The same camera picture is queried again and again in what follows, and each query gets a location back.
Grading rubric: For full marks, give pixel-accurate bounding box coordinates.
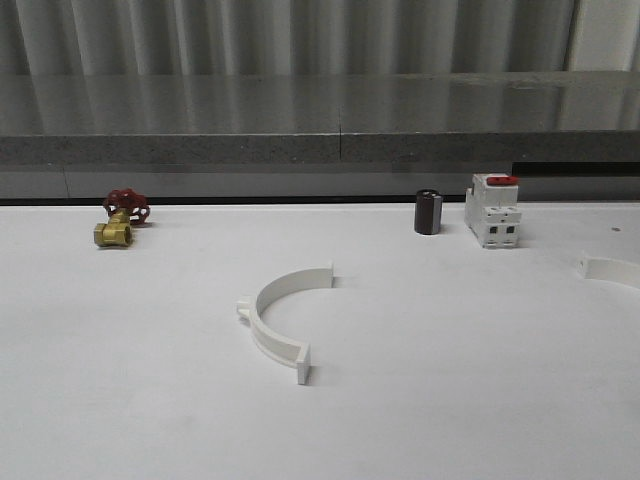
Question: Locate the grey stone counter ledge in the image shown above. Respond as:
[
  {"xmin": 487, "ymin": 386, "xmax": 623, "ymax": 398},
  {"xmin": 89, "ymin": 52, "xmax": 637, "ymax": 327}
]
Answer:
[{"xmin": 0, "ymin": 72, "xmax": 640, "ymax": 201}]

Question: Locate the dark cylindrical capacitor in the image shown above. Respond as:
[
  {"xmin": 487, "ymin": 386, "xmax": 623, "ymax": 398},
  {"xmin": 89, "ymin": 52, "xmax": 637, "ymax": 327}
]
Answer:
[{"xmin": 414, "ymin": 189, "xmax": 443, "ymax": 235}]

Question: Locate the brass valve red handwheel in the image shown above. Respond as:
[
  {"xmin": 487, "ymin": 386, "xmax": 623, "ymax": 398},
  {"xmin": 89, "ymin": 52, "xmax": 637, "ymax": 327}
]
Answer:
[{"xmin": 94, "ymin": 188, "xmax": 150, "ymax": 247}]

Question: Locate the white half pipe clamp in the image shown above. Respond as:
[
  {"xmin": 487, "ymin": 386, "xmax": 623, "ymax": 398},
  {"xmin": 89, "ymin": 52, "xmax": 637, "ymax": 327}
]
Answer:
[
  {"xmin": 578, "ymin": 254, "xmax": 640, "ymax": 289},
  {"xmin": 236, "ymin": 263, "xmax": 334, "ymax": 385}
]

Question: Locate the white circuit breaker red switch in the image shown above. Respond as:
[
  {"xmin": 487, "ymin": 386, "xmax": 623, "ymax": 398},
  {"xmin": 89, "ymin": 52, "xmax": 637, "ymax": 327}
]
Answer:
[{"xmin": 465, "ymin": 173, "xmax": 522, "ymax": 248}]

